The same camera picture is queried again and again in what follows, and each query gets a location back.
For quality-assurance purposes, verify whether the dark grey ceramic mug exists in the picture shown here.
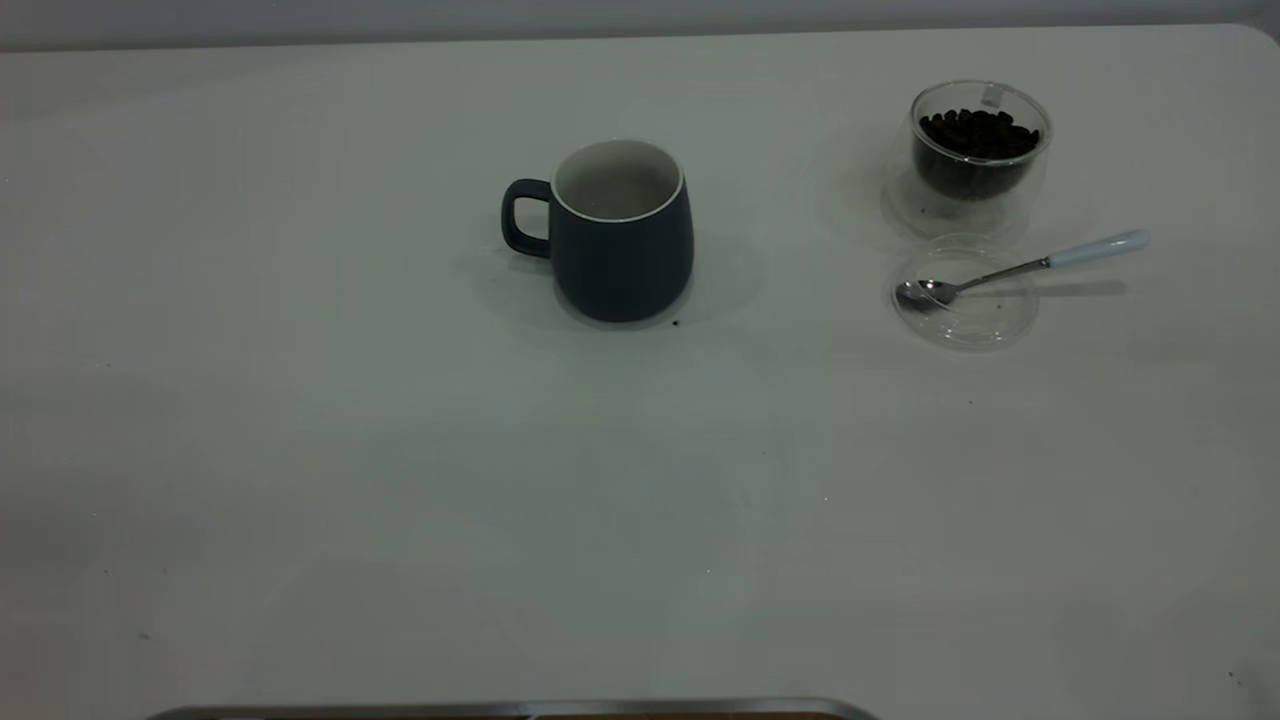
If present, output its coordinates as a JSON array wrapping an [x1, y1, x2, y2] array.
[[502, 138, 696, 324]]

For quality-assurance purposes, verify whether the metal spoon with white handle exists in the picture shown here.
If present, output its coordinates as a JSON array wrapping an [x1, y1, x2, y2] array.
[[895, 229, 1151, 313]]

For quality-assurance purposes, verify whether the clear round glass lid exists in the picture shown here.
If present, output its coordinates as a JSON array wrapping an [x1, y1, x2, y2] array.
[[890, 235, 1041, 351]]

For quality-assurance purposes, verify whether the roasted coffee beans pile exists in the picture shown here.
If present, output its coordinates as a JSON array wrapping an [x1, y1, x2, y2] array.
[[915, 108, 1041, 201]]

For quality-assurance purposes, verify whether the clear double-wall glass jar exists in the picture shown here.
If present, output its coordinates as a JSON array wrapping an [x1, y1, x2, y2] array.
[[882, 80, 1054, 241]]

